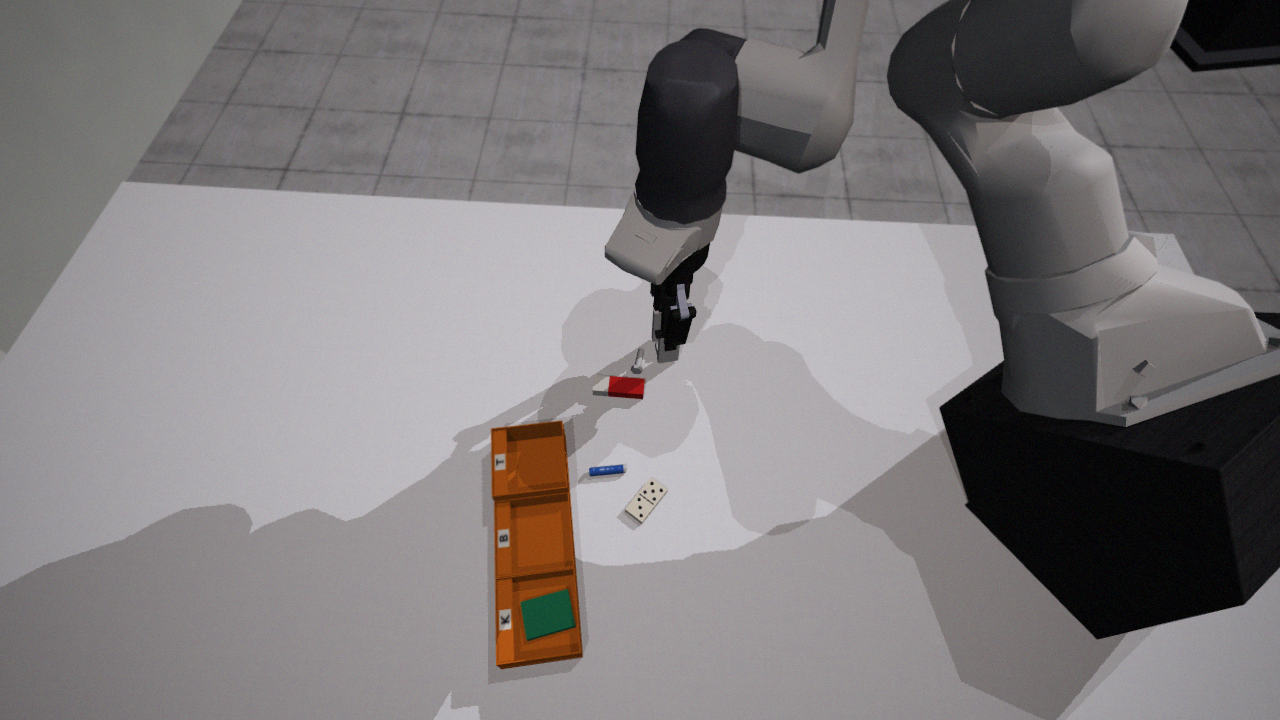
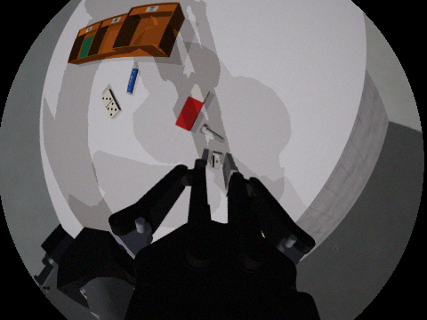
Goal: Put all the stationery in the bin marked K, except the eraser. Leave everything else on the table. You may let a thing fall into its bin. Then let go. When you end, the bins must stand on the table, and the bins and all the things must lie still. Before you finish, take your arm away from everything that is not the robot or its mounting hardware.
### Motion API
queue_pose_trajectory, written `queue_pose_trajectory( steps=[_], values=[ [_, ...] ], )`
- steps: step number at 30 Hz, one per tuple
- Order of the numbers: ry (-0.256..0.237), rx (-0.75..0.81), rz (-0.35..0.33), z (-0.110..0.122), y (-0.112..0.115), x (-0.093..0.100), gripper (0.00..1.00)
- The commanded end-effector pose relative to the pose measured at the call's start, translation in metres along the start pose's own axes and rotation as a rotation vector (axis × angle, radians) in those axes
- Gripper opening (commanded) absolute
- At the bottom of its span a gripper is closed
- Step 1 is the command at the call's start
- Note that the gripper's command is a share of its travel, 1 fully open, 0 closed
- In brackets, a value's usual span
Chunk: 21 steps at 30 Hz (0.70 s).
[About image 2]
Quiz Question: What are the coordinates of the red and white eraser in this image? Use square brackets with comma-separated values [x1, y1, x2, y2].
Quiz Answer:
[176, 84, 210, 131]

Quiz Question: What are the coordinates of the white domino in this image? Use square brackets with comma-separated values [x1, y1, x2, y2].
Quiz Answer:
[101, 89, 121, 119]

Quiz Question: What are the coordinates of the orange three-compartment bin rack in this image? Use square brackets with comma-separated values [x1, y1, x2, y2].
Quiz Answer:
[68, 2, 185, 65]

